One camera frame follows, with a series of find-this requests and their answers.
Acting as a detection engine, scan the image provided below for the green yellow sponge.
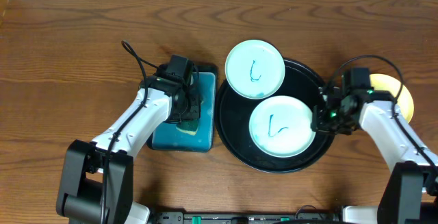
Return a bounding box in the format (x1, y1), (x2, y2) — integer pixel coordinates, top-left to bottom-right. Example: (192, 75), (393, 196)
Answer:
(176, 119), (199, 136)

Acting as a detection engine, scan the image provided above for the yellow plate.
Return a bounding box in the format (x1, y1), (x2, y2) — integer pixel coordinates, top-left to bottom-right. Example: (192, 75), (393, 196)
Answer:
(370, 73), (414, 123)

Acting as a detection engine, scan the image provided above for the pale green plate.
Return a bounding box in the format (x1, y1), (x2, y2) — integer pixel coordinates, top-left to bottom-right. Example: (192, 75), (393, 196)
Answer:
(224, 40), (285, 99)
(248, 95), (315, 158)

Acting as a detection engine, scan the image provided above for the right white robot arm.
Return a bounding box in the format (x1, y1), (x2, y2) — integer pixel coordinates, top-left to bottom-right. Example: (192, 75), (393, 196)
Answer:
(311, 88), (437, 223)

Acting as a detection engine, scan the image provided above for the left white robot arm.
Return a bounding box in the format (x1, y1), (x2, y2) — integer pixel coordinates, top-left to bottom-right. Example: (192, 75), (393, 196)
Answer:
(55, 73), (200, 223)

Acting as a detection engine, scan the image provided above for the black rectangular water tray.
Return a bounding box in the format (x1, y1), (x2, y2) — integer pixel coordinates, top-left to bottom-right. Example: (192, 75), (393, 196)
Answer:
(146, 64), (217, 153)

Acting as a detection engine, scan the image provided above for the round black serving tray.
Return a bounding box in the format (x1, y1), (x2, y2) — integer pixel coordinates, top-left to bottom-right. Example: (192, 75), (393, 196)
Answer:
(214, 58), (334, 173)

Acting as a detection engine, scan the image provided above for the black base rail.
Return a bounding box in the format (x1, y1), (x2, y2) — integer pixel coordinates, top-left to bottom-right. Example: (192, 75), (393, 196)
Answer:
(147, 210), (342, 224)

